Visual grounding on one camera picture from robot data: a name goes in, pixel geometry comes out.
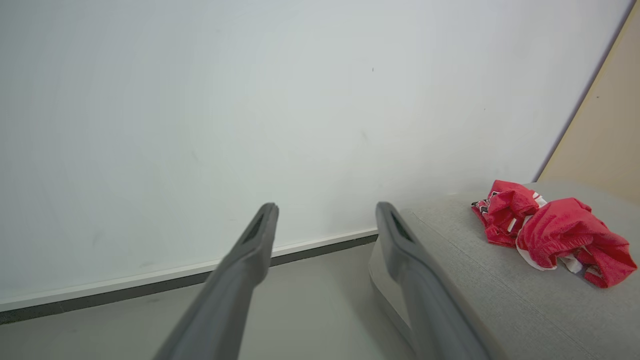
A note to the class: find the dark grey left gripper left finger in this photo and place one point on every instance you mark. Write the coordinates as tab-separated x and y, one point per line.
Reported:
225	295

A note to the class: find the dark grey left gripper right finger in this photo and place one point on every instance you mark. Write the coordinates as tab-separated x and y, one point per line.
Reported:
425	300

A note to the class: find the red and white garment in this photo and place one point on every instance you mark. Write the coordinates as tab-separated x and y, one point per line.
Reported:
550	232

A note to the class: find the white and grey baseboard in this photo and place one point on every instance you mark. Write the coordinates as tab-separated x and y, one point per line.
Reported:
150	282

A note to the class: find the grey fabric sofa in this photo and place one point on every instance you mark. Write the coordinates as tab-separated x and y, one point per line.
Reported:
525	295

